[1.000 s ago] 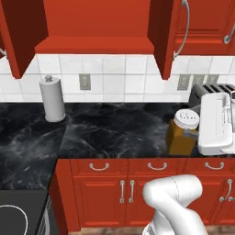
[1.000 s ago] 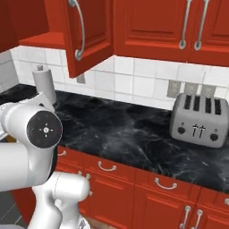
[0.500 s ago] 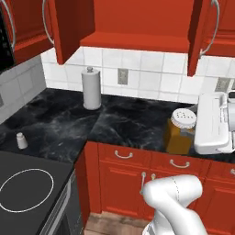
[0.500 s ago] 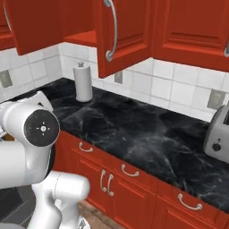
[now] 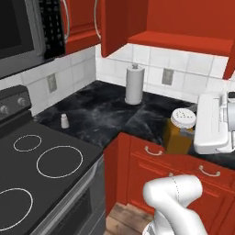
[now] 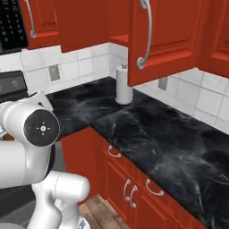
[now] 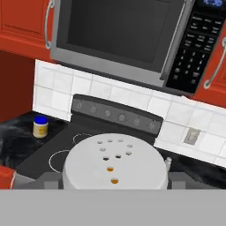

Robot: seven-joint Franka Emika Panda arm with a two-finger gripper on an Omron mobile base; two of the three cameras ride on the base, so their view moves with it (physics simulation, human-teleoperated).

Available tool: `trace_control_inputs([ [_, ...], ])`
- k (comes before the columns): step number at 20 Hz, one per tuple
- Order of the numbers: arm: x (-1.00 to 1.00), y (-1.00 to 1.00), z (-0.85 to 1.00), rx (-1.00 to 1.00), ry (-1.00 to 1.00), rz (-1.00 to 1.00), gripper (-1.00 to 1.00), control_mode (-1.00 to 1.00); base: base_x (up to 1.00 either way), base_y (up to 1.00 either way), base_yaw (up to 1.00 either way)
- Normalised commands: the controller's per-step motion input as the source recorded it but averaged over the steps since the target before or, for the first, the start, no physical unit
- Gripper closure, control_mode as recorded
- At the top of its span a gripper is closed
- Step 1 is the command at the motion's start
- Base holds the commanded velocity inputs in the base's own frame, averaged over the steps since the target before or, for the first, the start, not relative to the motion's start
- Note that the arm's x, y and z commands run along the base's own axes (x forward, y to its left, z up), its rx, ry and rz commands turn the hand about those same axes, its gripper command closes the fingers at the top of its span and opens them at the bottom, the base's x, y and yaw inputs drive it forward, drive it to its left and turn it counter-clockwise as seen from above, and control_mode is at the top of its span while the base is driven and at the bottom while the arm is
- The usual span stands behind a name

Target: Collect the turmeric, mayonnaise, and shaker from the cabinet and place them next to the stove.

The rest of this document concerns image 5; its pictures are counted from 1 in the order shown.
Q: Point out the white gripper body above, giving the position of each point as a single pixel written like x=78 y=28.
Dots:
x=209 y=125

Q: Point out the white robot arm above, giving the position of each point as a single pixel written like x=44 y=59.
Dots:
x=171 y=195

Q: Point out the orange turmeric jar white lid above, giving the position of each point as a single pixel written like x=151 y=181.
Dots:
x=176 y=137

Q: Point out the red open cabinet door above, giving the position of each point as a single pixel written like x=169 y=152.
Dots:
x=230 y=62
x=114 y=24

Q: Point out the red lower cabinet side panel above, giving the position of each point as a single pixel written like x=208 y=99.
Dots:
x=114 y=174

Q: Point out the red open upper cabinet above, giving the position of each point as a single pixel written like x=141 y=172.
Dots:
x=189 y=27

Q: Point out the small white shaker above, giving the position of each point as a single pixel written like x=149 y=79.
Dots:
x=64 y=121

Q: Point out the black stove with hob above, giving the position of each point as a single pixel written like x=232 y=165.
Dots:
x=46 y=165

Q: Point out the red upper cabinet door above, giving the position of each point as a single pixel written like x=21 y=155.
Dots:
x=82 y=24

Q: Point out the silver stove knob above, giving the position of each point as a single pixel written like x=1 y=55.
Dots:
x=21 y=101
x=3 y=109

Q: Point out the red drawer front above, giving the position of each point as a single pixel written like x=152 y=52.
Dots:
x=137 y=147
x=189 y=166

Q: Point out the white paper towel roll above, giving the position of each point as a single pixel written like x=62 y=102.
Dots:
x=134 y=84

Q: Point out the black and silver microwave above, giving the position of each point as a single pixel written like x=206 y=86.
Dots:
x=21 y=33

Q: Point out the grey wall outlet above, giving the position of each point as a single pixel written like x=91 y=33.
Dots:
x=167 y=76
x=51 y=82

